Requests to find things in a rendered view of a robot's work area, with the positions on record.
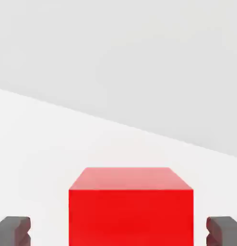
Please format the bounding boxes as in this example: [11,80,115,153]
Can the small red cube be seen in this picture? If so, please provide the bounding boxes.
[68,167,194,246]

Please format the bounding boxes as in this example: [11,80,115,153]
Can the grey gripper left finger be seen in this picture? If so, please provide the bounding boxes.
[0,216,32,246]

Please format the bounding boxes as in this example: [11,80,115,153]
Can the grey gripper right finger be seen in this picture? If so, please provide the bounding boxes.
[206,203,237,246]

